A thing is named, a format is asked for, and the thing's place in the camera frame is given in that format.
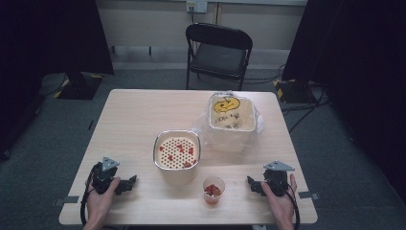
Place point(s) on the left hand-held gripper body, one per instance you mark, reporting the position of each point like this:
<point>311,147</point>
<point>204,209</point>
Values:
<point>102,177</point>

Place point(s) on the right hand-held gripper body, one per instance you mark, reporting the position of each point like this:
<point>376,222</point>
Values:
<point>276,177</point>

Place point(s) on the person's left hand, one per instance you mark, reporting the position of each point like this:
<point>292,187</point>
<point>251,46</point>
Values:
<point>99,204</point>

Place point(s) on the person's right hand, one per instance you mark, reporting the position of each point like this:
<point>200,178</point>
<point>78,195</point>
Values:
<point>281,206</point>

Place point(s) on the grey tape strip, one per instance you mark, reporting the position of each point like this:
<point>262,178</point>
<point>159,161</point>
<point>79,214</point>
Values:
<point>309,195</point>
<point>66,200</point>

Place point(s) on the clear cup of red pieces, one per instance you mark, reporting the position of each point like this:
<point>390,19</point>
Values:
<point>213,191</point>

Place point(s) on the metal tin with dotted cake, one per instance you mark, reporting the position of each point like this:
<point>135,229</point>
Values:
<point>177,151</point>

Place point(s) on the tin with yellow pumpkin lid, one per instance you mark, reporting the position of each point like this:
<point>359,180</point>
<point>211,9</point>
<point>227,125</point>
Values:
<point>232,111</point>

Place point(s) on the black stand base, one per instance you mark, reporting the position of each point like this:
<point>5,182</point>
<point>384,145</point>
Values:
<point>295,91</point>
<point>81,87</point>

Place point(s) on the black folding chair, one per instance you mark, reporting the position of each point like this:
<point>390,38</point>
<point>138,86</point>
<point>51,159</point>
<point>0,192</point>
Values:
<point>218,57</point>

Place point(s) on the black curtain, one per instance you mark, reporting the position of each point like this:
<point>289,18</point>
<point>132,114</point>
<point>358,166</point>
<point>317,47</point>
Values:
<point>360,64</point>
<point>48,38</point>

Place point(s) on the white wall socket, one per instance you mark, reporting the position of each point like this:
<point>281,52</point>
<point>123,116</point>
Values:
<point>197,5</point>

